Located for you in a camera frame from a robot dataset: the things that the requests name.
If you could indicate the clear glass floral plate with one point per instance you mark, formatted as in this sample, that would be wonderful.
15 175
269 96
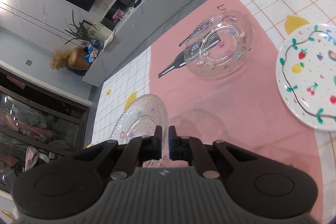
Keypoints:
141 118

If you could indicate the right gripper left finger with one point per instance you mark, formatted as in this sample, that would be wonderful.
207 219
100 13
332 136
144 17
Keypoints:
135 153

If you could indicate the golden round vase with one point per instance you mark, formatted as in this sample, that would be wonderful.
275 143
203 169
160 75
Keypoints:
76 59

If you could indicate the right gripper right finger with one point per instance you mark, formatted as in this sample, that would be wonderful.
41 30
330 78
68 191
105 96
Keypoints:
192 151

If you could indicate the white fruit pattern plate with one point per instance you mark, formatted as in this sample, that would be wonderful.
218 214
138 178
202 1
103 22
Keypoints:
305 75

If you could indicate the potted green plant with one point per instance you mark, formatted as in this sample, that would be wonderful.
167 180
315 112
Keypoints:
77 31

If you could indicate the clear glass floral bowl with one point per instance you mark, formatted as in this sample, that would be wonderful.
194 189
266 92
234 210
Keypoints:
218 45

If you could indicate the dark glass cabinet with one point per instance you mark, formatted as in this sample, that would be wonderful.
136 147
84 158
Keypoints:
32 117

